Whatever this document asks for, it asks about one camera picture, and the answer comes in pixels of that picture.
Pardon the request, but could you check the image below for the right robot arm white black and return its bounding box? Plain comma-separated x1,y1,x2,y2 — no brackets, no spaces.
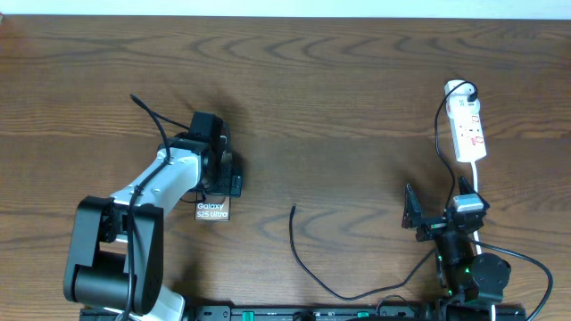
401,177,526,320

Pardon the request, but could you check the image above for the black charger cable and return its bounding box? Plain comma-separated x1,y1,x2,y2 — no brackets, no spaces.
288,80,479,301

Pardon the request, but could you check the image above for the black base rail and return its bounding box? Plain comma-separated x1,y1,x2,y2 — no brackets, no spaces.
79,301,526,321

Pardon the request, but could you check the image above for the white power strip cord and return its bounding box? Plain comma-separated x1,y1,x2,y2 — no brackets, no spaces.
470,160,497,321

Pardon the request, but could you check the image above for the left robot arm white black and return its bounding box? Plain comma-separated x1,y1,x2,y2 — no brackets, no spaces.
63,112,243,320

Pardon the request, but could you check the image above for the white power strip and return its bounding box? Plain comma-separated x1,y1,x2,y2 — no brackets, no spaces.
444,79,487,163

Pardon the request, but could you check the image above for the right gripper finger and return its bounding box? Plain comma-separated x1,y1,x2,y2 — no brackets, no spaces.
458,176,490,208
401,184,422,228

